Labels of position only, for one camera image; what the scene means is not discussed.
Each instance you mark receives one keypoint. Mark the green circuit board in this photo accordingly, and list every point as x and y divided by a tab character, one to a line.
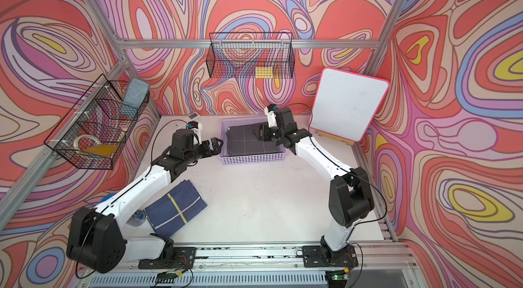
338	275
168	276

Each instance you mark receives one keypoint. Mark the white remote control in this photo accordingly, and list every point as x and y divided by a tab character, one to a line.
193	116

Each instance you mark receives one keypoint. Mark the aluminium rail frame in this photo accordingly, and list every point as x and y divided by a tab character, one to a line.
381	264

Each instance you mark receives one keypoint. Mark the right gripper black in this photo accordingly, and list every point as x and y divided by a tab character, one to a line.
261	131

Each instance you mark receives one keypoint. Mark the green circuit board right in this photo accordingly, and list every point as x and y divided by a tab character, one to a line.
338	275

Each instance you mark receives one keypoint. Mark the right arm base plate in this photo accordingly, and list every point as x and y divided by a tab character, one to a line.
316	256

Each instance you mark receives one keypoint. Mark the green circuit board left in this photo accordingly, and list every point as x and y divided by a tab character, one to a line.
168	276

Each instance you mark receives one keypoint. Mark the blue-lid clear jar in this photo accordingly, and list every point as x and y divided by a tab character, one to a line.
137	219

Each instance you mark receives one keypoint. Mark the yellow card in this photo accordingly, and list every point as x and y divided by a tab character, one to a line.
101	150

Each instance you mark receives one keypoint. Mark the clear tape roll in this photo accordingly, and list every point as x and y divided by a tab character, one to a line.
85	141

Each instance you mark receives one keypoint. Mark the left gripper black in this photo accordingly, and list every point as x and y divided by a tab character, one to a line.
214	149

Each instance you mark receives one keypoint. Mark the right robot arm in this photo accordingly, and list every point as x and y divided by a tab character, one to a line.
350	197

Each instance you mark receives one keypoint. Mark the navy yellow-striped pillowcase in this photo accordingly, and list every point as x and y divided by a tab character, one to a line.
174	210

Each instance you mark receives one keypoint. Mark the yellow sponge pad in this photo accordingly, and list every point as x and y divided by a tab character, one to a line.
264	72

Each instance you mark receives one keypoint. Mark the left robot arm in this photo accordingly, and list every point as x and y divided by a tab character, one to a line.
95	237

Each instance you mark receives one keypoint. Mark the purple plastic basket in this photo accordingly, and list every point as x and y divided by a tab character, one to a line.
227	160

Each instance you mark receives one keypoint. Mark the black wire basket back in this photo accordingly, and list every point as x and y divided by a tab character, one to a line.
237	54

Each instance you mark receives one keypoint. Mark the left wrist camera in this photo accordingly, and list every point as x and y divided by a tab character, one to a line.
196	128

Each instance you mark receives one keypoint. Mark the black wire basket left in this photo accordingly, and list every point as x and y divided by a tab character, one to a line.
99	112

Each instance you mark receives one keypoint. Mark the grey blue sponge block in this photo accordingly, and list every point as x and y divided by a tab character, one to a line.
135	93

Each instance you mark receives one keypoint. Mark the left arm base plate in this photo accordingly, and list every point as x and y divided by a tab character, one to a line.
179	257

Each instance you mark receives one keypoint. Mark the wooden easel stand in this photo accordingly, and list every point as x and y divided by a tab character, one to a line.
336	138

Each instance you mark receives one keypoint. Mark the black wire basket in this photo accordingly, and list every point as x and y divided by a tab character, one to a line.
99	112
237	54

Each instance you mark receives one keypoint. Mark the dark grey checked pillowcase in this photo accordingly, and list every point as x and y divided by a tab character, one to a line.
243	140

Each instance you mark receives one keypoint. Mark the white board pink frame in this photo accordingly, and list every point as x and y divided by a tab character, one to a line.
346	103

